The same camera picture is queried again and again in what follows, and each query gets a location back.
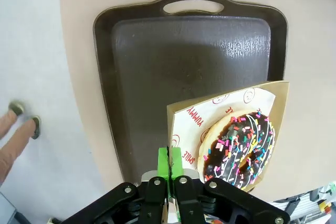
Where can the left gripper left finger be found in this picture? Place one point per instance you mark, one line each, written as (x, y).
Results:
(147, 203)

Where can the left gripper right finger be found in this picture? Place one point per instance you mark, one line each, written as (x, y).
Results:
(210, 203)

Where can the chocolate donut with colourful sprinkles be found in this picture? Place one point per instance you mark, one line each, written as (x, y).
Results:
(236, 150)

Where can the white printed paper liner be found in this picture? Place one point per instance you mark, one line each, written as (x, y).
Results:
(199, 119)

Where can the brown cardboard box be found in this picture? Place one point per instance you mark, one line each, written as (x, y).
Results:
(281, 98)

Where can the dark brown serving tray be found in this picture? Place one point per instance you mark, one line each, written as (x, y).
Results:
(183, 64)

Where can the yellow button box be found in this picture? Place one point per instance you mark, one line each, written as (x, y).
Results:
(324, 205)

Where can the olive shoe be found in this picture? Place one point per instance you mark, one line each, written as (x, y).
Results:
(17, 107)
(36, 127)

